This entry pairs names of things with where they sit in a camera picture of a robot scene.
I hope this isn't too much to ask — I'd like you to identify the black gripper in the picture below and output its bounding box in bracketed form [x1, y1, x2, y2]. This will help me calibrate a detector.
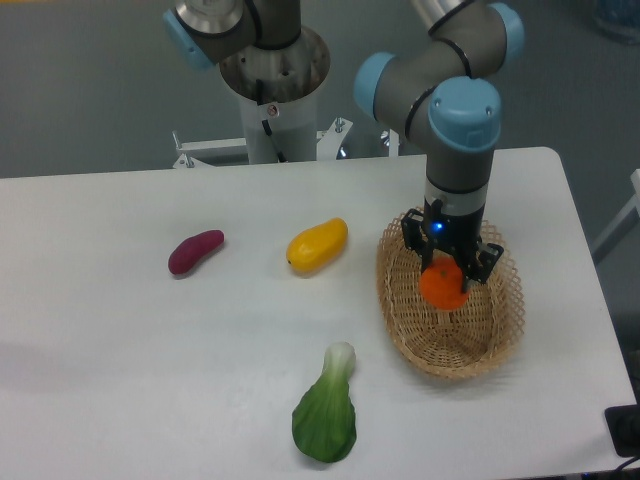
[400, 199, 504, 293]

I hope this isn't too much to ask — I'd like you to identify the orange mandarin fruit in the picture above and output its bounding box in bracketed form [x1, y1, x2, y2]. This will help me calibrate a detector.
[419, 256, 470, 311]

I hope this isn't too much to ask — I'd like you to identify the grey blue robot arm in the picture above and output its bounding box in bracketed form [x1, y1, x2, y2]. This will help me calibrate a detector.
[163, 1, 524, 291]

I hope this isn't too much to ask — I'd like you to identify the woven wicker basket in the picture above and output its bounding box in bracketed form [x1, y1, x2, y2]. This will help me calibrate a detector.
[376, 216, 525, 380]

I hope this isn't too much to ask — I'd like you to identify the yellow mango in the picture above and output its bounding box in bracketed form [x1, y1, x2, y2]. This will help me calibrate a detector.
[286, 218, 348, 274]

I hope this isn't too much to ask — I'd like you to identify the green bok choy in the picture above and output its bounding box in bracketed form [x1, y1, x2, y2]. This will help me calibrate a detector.
[291, 342, 357, 463]

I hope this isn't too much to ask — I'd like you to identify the black device at table edge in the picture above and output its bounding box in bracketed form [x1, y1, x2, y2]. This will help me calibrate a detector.
[604, 405, 639, 458]

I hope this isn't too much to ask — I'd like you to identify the purple sweet potato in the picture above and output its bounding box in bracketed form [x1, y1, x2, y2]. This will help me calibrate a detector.
[168, 230, 225, 276]

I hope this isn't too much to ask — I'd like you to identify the blue object top right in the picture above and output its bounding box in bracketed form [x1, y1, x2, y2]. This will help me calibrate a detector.
[593, 0, 639, 45]

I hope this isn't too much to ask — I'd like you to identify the white frame at right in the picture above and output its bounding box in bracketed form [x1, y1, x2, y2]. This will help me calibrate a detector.
[591, 169, 639, 265]

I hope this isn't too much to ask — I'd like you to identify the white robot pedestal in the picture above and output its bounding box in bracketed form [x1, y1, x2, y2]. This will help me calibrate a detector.
[172, 27, 353, 168]

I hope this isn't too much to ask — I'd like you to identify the black cable on pedestal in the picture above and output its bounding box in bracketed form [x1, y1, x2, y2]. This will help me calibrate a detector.
[255, 78, 288, 164]

